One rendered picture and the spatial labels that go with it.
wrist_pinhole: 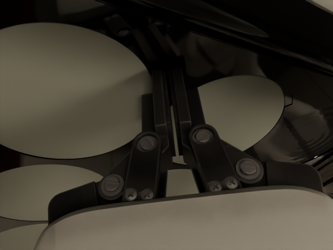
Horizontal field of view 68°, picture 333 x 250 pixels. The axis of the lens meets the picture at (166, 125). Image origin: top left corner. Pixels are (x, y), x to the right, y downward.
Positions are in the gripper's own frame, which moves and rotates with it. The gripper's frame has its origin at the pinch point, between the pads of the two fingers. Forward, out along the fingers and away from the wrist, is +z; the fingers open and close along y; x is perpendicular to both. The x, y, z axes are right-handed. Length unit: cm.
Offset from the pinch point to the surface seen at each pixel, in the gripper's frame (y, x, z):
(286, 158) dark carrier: 11.2, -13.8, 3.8
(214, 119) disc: 2.9, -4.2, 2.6
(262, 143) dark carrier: 7.6, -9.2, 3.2
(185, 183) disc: 0.3, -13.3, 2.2
